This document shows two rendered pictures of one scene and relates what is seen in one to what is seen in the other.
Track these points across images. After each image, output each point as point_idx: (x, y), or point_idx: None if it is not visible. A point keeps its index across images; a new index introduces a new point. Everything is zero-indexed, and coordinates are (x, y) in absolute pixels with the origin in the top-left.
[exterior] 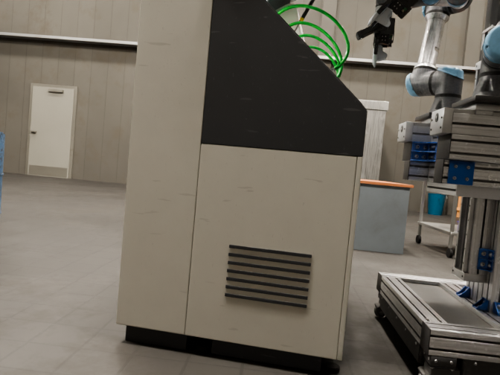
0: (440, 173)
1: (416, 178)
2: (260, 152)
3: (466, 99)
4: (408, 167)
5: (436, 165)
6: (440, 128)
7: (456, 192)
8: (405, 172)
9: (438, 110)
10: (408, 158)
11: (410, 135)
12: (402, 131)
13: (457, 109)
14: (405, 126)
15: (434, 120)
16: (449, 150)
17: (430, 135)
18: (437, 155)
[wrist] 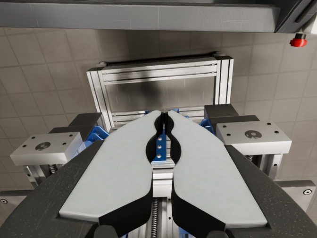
0: (78, 118)
1: (204, 116)
2: None
3: (27, 194)
4: (207, 113)
5: (91, 121)
6: (33, 137)
7: (110, 129)
8: (219, 108)
9: (33, 153)
10: (220, 118)
11: (218, 137)
12: (246, 131)
13: (24, 172)
14: (224, 138)
15: (56, 143)
16: (49, 132)
17: (77, 131)
18: (86, 127)
